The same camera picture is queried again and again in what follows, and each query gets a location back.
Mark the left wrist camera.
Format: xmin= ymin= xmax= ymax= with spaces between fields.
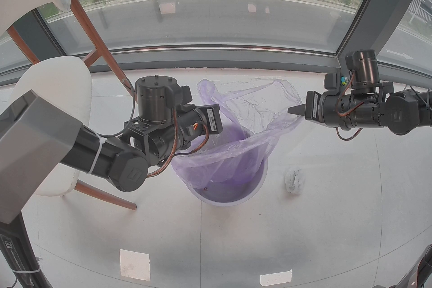
xmin=175 ymin=84 xmax=194 ymax=110

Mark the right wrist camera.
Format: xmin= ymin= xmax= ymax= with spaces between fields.
xmin=324 ymin=72 xmax=342 ymax=93

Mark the window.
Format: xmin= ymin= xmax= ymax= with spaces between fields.
xmin=0 ymin=0 xmax=432 ymax=91

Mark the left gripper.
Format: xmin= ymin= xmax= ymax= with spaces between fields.
xmin=174 ymin=104 xmax=224 ymax=149

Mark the white cushioned wooden chair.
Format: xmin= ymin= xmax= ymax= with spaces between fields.
xmin=0 ymin=0 xmax=146 ymax=211

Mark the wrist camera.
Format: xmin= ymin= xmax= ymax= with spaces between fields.
xmin=324 ymin=72 xmax=342 ymax=93
xmin=175 ymin=84 xmax=194 ymax=110

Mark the crumpled white paper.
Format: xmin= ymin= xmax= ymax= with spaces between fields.
xmin=283 ymin=168 xmax=306 ymax=195

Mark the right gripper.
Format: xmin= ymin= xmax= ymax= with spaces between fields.
xmin=305 ymin=91 xmax=353 ymax=130

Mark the white trash bin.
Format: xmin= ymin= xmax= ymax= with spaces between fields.
xmin=172 ymin=131 xmax=269 ymax=207

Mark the purple plastic bag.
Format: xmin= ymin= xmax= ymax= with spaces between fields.
xmin=172 ymin=77 xmax=304 ymax=191

